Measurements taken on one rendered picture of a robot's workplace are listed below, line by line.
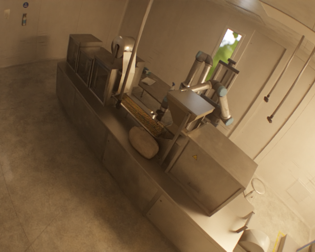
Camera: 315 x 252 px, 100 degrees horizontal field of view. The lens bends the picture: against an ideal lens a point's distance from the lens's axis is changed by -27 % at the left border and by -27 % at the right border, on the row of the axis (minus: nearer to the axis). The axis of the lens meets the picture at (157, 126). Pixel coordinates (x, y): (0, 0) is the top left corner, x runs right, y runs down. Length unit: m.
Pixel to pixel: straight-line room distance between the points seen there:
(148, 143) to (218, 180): 0.78
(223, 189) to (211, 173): 0.18
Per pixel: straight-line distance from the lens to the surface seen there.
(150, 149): 1.80
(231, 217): 2.03
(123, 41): 2.15
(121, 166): 2.17
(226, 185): 1.58
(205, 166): 1.58
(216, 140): 1.68
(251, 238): 2.11
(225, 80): 2.81
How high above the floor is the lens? 2.20
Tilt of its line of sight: 36 degrees down
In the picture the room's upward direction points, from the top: 24 degrees clockwise
